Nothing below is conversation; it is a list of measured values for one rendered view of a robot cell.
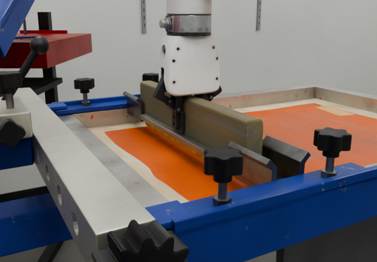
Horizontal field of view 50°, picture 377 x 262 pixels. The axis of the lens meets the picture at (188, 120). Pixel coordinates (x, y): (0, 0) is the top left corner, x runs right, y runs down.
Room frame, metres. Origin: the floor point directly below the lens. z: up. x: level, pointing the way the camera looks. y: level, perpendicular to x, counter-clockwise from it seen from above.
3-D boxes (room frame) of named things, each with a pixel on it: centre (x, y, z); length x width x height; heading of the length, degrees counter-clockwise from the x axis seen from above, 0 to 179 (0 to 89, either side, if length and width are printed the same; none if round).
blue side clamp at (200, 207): (0.44, -0.11, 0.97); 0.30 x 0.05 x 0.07; 119
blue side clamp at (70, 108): (0.93, 0.16, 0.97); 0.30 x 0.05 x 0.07; 119
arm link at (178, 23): (0.70, 0.01, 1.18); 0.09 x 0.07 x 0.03; 118
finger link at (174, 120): (0.69, 0.03, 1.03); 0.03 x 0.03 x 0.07; 28
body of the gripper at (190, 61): (0.70, 0.00, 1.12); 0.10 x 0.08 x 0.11; 118
